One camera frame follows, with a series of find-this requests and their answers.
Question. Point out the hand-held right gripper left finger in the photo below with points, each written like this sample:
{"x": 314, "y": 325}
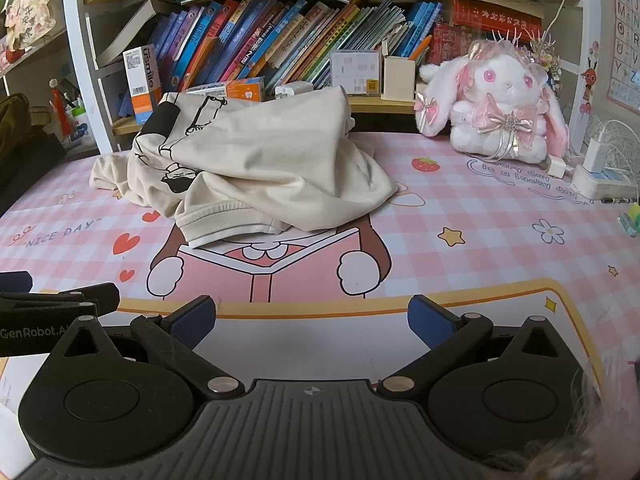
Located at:
{"x": 195, "y": 317}

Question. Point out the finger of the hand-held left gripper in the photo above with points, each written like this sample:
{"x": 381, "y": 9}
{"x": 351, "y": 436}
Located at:
{"x": 90, "y": 294}
{"x": 15, "y": 281}

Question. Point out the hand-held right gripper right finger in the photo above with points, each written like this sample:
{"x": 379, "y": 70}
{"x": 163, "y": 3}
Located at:
{"x": 425, "y": 317}

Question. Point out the beige t-shirt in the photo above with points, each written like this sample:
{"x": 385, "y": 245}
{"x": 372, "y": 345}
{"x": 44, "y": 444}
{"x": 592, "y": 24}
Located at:
{"x": 280, "y": 160}

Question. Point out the olive green cloth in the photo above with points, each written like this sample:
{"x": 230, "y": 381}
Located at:
{"x": 25, "y": 125}

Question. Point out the white green tub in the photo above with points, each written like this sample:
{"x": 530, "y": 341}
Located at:
{"x": 81, "y": 122}

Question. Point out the red figure pen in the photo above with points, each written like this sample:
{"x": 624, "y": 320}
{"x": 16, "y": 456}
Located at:
{"x": 57, "y": 97}

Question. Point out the grey fluffy cloth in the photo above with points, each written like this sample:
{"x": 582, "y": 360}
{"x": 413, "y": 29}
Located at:
{"x": 575, "y": 435}

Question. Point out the small white plug adapter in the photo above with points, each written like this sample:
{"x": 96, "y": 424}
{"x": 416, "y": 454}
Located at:
{"x": 557, "y": 167}

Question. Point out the white pink bunny plush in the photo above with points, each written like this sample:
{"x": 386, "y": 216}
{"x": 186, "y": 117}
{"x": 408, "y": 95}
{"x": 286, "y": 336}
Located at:
{"x": 500, "y": 125}

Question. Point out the white power strip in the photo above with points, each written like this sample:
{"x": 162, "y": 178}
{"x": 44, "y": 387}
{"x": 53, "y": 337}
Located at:
{"x": 590, "y": 185}

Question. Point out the tall orange white box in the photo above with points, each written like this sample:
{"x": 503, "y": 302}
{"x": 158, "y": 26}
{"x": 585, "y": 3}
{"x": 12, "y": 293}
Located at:
{"x": 142, "y": 85}

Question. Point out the side wooden shelf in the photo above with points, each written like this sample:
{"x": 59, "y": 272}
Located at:
{"x": 30, "y": 57}

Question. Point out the black pen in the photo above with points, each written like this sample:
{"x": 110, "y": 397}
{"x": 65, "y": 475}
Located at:
{"x": 620, "y": 200}

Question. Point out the green yellow toy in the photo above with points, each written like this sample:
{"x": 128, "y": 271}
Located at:
{"x": 632, "y": 220}

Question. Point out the flat orange white box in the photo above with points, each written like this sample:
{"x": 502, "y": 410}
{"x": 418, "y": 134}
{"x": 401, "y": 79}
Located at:
{"x": 240, "y": 91}

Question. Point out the wooden white bookshelf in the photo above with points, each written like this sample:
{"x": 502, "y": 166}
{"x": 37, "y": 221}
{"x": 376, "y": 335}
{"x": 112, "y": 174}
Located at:
{"x": 85, "y": 60}

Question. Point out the white plugged charger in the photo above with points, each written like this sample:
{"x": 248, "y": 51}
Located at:
{"x": 596, "y": 155}

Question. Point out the cream pen holder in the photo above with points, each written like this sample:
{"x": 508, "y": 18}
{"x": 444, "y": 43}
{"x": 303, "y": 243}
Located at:
{"x": 399, "y": 80}

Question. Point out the white charger adapter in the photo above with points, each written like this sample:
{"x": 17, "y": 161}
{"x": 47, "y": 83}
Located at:
{"x": 292, "y": 91}

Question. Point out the white label card box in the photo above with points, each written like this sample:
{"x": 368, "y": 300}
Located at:
{"x": 355, "y": 72}

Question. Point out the cartoon sticker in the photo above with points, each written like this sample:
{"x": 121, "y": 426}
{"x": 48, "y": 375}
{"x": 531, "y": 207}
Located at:
{"x": 589, "y": 77}

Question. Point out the row of colourful books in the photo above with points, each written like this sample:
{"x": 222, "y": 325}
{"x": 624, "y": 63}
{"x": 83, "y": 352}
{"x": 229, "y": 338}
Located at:
{"x": 280, "y": 35}

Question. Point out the alphabet wall poster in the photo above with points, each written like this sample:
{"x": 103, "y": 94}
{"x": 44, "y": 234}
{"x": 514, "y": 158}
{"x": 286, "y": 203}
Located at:
{"x": 625, "y": 35}

